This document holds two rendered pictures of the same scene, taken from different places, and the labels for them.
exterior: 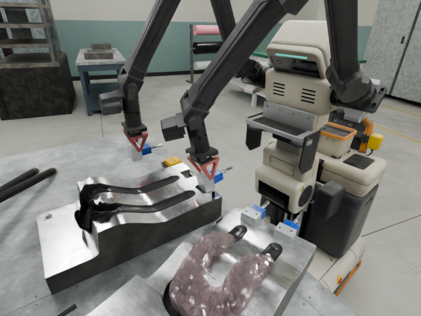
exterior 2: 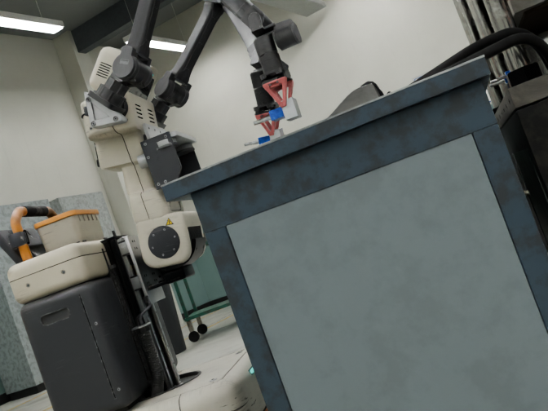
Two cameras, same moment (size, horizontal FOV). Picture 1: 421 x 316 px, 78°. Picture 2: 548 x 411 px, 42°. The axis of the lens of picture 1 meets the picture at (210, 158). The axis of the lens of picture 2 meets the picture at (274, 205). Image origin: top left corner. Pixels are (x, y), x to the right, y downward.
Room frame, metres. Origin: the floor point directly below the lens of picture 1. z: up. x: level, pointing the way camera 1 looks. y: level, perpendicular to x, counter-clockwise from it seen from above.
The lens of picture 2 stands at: (2.25, 1.68, 0.60)
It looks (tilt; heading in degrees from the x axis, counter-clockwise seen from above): 3 degrees up; 230
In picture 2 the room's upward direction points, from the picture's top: 20 degrees counter-clockwise
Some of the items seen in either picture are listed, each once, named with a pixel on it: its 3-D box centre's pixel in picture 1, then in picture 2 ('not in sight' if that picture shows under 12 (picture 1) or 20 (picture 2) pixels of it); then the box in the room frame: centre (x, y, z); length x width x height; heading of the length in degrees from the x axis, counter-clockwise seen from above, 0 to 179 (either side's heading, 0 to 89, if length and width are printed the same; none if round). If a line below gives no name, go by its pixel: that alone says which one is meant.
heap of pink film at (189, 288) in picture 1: (222, 267); not in sight; (0.40, -0.03, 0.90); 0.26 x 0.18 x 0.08; 142
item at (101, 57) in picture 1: (103, 73); not in sight; (4.89, 1.99, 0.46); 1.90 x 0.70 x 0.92; 23
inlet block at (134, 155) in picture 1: (146, 148); (275, 115); (0.91, 0.25, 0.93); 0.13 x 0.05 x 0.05; 124
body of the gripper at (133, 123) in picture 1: (133, 120); (272, 68); (0.89, 0.28, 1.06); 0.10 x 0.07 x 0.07; 34
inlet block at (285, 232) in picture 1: (291, 227); not in sight; (0.58, -0.24, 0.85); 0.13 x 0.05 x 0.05; 142
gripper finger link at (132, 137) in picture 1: (136, 138); (282, 92); (0.88, 0.27, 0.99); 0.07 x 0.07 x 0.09; 34
